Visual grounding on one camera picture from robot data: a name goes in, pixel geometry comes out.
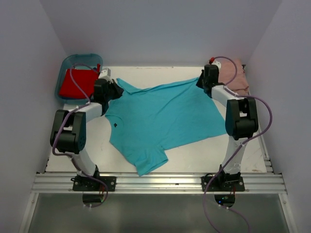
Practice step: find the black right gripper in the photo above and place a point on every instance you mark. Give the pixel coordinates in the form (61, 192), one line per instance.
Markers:
(198, 83)

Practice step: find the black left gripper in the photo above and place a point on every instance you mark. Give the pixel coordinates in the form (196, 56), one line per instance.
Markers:
(118, 90)

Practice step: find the teal t-shirt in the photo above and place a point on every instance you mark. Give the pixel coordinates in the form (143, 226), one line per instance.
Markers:
(145, 123)

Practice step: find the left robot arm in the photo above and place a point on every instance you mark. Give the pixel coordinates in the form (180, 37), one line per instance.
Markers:
(68, 135)

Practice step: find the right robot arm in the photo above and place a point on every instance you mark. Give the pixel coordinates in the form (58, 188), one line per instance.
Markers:
(241, 121)

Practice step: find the folded pink t-shirt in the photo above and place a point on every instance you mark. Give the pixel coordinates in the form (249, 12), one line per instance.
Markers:
(226, 73)

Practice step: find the red t-shirt in bin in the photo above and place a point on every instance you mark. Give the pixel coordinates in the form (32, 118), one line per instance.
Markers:
(85, 79)

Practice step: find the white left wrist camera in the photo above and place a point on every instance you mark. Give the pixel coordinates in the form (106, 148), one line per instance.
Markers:
(105, 74)

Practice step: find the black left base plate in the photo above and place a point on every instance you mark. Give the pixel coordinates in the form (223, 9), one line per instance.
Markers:
(86, 184)

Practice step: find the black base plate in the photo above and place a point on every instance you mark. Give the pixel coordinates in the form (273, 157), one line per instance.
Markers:
(86, 184)
(226, 183)

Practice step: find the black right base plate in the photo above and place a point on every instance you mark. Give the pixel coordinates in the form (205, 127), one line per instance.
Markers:
(226, 183)

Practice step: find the aluminium mounting rail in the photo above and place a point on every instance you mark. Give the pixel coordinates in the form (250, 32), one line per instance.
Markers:
(159, 183)

